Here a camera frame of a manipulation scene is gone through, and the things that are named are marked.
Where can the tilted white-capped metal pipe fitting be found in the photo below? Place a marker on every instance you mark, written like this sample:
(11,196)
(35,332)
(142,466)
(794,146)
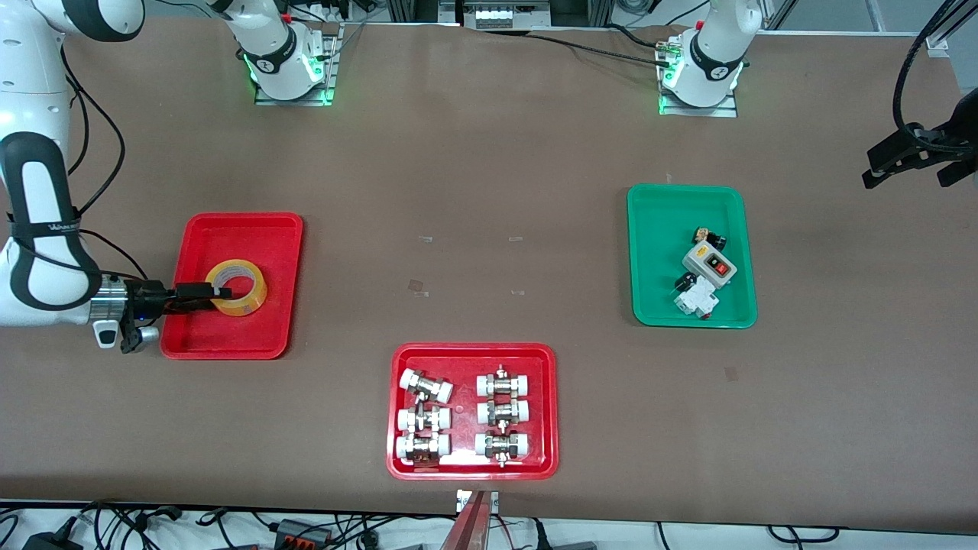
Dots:
(424,386)

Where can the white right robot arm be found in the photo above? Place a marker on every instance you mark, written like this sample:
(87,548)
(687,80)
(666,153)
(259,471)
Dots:
(38,198)

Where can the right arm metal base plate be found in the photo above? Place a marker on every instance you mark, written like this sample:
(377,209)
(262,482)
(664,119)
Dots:
(330,69)

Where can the grey push-button switch box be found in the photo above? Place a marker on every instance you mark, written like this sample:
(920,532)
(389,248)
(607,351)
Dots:
(707,263)

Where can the red tray holding fittings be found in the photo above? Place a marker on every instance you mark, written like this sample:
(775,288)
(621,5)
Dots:
(464,412)

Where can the black box with orange connectors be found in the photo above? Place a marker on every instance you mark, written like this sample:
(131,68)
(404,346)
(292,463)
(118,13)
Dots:
(302,531)

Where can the black power adapter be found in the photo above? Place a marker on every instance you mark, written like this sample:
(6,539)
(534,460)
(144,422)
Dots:
(53,542)

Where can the aluminium frame profile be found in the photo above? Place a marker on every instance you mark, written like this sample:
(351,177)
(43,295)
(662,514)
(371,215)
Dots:
(938,38)

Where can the green plastic tray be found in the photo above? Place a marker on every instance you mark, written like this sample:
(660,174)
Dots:
(657,252)

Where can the empty red plastic tray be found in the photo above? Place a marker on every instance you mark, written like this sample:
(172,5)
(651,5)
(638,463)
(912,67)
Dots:
(229,336)

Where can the yellow packing tape roll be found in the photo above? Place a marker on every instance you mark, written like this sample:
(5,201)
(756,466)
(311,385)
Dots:
(243,308)

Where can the black push button, yellow label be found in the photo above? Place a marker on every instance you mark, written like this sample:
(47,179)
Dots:
(710,239)

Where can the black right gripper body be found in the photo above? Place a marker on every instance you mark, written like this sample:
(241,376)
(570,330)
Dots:
(147,298)

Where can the reddish metal post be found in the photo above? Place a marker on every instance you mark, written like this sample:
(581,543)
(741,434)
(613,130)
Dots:
(470,531)

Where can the grey power strip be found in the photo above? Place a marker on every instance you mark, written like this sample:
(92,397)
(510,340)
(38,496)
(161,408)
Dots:
(497,15)

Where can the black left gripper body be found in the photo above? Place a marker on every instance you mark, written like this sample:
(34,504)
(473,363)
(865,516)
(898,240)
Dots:
(964,132)

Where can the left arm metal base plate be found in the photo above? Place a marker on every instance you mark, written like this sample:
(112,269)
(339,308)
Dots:
(699,111)

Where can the white circuit breaker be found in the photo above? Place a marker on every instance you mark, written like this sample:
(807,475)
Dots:
(699,299)

